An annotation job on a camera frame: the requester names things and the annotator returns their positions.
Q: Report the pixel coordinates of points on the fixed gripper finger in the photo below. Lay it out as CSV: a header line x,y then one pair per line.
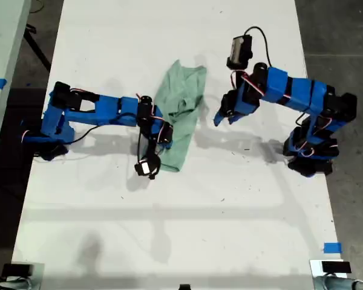
x,y
220,119
168,145

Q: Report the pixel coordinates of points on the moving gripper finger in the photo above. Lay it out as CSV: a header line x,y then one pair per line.
x,y
234,119

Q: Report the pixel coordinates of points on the pale green T-shirt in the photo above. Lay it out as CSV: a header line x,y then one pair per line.
x,y
184,90

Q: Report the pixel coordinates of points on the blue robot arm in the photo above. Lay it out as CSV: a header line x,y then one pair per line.
x,y
302,90
109,110

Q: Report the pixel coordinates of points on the black stand leg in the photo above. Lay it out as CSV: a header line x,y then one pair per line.
x,y
37,48

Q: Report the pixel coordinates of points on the blue tape strip on table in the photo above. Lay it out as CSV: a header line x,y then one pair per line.
x,y
332,248

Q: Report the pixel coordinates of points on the shiny metal plate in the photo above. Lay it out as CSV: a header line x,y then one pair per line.
x,y
315,267
38,276

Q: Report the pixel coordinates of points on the small black box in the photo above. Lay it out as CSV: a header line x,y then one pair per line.
x,y
335,267
17,269

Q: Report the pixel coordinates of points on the pale side bench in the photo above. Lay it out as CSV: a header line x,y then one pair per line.
x,y
3,45

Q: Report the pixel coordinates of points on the grey blue object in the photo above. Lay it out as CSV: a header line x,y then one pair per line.
x,y
9,284
335,283

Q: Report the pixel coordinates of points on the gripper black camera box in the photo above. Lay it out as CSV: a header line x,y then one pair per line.
x,y
146,167
240,51

